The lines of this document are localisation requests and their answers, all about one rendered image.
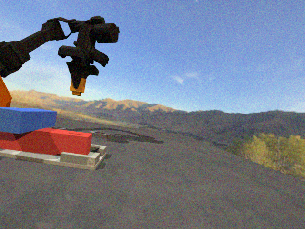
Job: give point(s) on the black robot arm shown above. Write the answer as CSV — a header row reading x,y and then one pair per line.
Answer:
x,y
14,54

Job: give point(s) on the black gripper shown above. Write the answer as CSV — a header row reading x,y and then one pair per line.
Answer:
x,y
80,66

